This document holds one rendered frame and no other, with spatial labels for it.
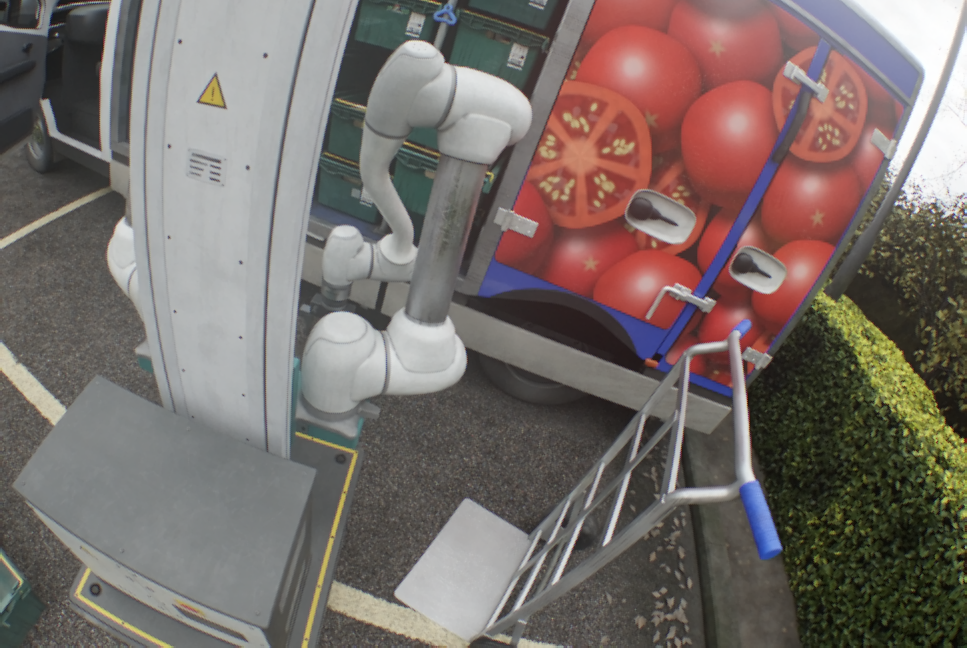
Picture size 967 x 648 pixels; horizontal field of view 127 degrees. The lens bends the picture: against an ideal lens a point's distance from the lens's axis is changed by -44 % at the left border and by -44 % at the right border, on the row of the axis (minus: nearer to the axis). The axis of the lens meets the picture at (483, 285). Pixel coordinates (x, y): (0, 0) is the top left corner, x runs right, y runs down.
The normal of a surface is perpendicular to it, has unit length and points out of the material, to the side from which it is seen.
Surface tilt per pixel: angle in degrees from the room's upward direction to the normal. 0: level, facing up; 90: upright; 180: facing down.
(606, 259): 90
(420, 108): 112
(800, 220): 90
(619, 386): 90
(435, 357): 77
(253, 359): 90
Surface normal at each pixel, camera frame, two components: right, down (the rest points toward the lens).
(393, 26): -0.19, 0.50
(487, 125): 0.38, 0.52
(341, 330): 0.23, -0.81
